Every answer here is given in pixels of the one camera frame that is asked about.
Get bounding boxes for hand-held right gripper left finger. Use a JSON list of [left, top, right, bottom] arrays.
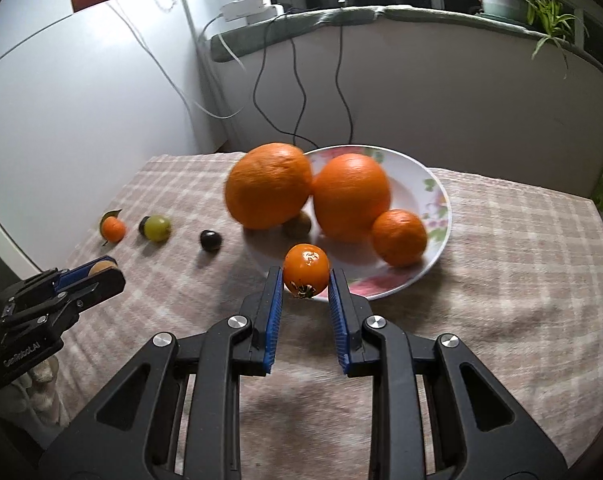
[[39, 266, 285, 480]]

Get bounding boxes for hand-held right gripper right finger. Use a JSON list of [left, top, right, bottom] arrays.
[[329, 267, 568, 480]]

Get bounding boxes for person's left hand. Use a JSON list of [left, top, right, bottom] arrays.
[[29, 354, 58, 386]]

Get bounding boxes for white power strip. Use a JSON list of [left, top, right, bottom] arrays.
[[219, 0, 285, 26]]

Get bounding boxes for grey-green sill cloth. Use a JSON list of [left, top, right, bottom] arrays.
[[209, 4, 603, 92]]

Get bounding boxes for large bumpy orange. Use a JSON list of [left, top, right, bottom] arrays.
[[224, 143, 314, 231]]

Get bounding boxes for small leafy orange fruit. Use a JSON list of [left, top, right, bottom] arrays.
[[100, 208, 127, 247]]

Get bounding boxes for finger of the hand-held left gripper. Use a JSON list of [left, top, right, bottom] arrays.
[[50, 257, 118, 296], [42, 269, 127, 330]]

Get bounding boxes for black cable with controller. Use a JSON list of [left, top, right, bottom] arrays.
[[334, 0, 377, 144]]

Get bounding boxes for long white cable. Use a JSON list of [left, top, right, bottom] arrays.
[[100, 0, 243, 121]]

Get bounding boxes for white cabinet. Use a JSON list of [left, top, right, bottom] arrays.
[[0, 0, 231, 271]]

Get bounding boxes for short white cable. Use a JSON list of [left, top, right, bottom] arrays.
[[199, 11, 247, 69]]

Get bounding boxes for large smooth orange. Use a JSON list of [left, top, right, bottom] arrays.
[[312, 153, 392, 244]]

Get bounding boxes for small orange persimmon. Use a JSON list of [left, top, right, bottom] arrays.
[[283, 243, 330, 300]]

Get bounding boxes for floral rimmed white plate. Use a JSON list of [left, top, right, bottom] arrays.
[[244, 145, 452, 302]]

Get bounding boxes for green grape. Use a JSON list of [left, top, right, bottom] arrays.
[[146, 214, 172, 242]]

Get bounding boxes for checked beige tablecloth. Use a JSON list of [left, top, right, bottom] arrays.
[[46, 152, 603, 471]]

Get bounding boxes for mandarin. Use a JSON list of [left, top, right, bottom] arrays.
[[371, 209, 428, 267]]

